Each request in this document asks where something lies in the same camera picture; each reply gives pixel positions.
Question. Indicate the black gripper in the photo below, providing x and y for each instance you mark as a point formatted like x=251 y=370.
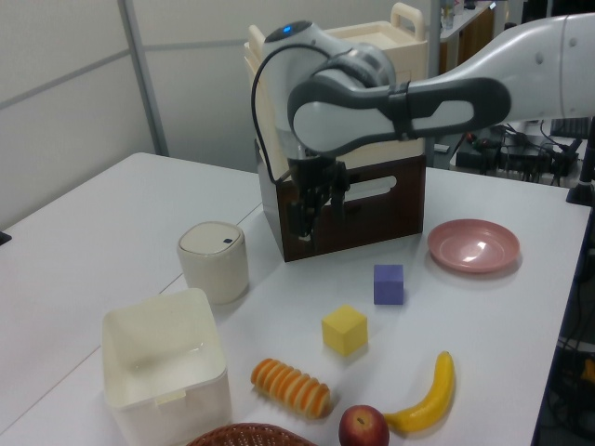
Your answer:
x=318 y=174

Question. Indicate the purple cube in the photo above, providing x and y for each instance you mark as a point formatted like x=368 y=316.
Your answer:
x=388 y=285

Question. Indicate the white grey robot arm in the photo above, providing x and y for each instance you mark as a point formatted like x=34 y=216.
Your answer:
x=362 y=116

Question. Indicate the yellow cube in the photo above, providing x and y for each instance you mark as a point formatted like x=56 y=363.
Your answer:
x=344 y=331

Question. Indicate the dark brown wooden box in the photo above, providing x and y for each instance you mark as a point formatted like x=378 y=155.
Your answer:
x=386 y=218

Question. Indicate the cream cylindrical lidded bin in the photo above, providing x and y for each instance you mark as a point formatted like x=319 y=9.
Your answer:
x=214 y=262

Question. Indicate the small grey flat device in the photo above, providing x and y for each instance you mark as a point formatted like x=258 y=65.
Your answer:
x=442 y=148

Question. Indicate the pink plate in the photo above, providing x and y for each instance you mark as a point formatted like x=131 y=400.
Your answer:
x=472 y=246

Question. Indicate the orange striped toy bread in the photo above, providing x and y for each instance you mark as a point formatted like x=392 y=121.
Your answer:
x=290 y=388

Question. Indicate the white square plastic container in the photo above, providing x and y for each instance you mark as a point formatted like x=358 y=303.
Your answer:
x=162 y=358

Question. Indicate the red toy apple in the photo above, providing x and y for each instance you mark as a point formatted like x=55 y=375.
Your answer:
x=362 y=427

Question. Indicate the yellow toy banana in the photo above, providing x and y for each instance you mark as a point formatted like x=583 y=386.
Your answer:
x=432 y=404

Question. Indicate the brown wicker basket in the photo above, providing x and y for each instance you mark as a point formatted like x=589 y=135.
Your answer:
x=253 y=436

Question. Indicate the black keyboard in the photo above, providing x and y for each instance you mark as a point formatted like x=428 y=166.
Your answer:
x=569 y=127

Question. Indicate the black clamp pole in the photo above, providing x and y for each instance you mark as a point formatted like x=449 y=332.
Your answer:
x=586 y=172

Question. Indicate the small black flat object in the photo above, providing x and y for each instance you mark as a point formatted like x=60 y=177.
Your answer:
x=3 y=238

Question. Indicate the grey metal partition post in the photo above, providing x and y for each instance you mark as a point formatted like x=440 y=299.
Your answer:
x=144 y=79

